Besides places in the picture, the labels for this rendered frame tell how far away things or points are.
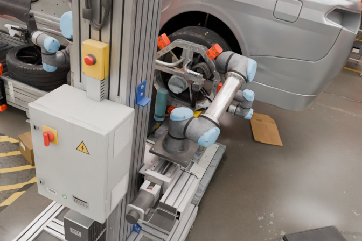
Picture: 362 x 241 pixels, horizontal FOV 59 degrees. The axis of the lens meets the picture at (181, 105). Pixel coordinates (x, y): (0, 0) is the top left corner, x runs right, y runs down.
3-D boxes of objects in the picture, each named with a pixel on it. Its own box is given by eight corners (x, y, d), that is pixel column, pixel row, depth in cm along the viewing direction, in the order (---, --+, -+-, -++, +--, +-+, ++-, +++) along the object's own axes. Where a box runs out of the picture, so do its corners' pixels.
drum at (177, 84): (193, 85, 249) (196, 69, 242) (183, 97, 231) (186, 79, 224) (177, 80, 253) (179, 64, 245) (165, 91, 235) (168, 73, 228)
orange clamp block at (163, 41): (171, 42, 241) (165, 32, 240) (167, 45, 235) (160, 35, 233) (165, 47, 245) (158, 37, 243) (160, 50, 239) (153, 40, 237)
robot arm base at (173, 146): (183, 158, 168) (186, 143, 163) (158, 148, 171) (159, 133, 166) (193, 143, 180) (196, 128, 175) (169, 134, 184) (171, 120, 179)
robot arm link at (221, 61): (206, 57, 173) (219, 98, 216) (223, 64, 169) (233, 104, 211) (216, 41, 176) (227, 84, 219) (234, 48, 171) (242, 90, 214)
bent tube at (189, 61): (209, 70, 231) (213, 56, 225) (201, 79, 215) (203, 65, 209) (187, 63, 235) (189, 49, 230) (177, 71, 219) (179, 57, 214)
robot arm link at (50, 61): (65, 68, 182) (64, 50, 176) (48, 73, 174) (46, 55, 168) (57, 63, 186) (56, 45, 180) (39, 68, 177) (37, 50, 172)
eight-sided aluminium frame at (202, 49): (212, 115, 254) (227, 52, 226) (209, 119, 248) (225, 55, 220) (152, 94, 268) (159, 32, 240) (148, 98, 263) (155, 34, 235)
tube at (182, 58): (185, 62, 236) (187, 48, 230) (174, 71, 220) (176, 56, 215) (163, 55, 240) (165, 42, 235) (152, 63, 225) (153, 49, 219)
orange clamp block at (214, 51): (214, 57, 233) (223, 50, 228) (211, 61, 226) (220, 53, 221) (208, 50, 232) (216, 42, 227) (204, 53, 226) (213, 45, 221)
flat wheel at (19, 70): (-5, 85, 300) (-8, 63, 288) (25, 58, 357) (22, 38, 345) (67, 94, 306) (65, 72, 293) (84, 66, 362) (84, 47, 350)
